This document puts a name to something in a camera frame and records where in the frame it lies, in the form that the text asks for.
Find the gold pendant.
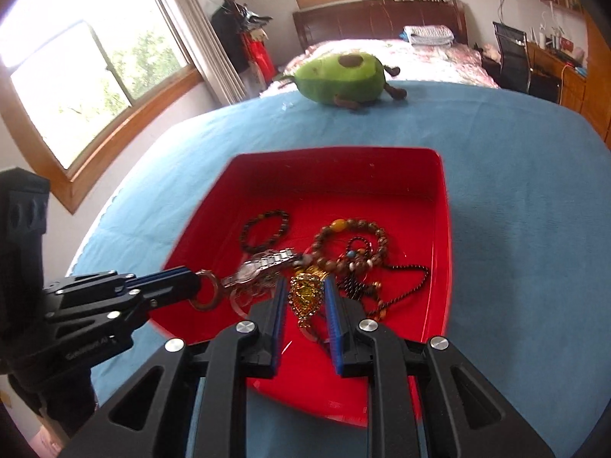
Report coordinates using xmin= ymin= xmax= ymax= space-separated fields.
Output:
xmin=286 ymin=271 xmax=330 ymax=339

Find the silver chain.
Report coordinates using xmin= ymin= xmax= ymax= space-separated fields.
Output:
xmin=228 ymin=282 xmax=278 ymax=318

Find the silver metal wristwatch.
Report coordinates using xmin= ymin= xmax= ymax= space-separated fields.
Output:
xmin=220 ymin=248 xmax=306 ymax=289

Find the coat rack with clothes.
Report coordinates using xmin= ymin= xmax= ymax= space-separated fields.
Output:
xmin=210 ymin=0 xmax=278 ymax=91

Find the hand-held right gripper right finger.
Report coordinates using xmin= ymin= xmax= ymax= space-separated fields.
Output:
xmin=323 ymin=277 xmax=557 ymax=458

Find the green avocado plush toy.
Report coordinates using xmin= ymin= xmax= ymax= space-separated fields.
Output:
xmin=274 ymin=52 xmax=407 ymax=111

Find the floral bed sheet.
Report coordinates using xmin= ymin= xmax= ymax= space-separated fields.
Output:
xmin=265 ymin=38 xmax=499 ymax=98

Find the red-brown stone ring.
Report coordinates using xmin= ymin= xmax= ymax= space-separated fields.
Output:
xmin=190 ymin=269 xmax=223 ymax=312

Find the wooden desk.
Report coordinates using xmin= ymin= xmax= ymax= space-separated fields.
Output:
xmin=527 ymin=40 xmax=590 ymax=110

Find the multicolour bead bracelet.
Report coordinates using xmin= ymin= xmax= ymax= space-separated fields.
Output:
xmin=240 ymin=209 xmax=291 ymax=255

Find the red tin box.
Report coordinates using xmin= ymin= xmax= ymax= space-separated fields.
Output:
xmin=150 ymin=148 xmax=453 ymax=427

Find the folded striped blanket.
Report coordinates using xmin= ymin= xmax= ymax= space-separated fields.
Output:
xmin=401 ymin=25 xmax=454 ymax=48

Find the black office chair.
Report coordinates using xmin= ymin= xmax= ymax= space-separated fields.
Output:
xmin=491 ymin=21 xmax=561 ymax=103

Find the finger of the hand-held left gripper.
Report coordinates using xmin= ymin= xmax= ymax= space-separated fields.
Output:
xmin=44 ymin=277 xmax=204 ymax=339
xmin=43 ymin=266 xmax=200 ymax=297

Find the blue blanket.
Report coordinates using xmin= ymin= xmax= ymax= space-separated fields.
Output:
xmin=64 ymin=79 xmax=611 ymax=458

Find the large wooden-framed window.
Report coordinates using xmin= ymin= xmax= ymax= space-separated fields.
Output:
xmin=0 ymin=0 xmax=201 ymax=215

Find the wooden wardrobe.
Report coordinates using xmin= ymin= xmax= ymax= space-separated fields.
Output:
xmin=582 ymin=14 xmax=611 ymax=148

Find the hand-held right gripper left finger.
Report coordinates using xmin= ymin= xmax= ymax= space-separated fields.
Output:
xmin=93 ymin=277 xmax=288 ymax=458

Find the black bead necklace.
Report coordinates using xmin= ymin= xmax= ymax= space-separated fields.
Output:
xmin=334 ymin=236 xmax=431 ymax=323

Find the wooden bead bracelet yellow bead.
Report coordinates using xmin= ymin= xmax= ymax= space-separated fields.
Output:
xmin=312 ymin=218 xmax=387 ymax=277

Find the dark wooden headboard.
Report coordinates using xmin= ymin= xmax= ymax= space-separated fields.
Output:
xmin=292 ymin=0 xmax=469 ymax=51

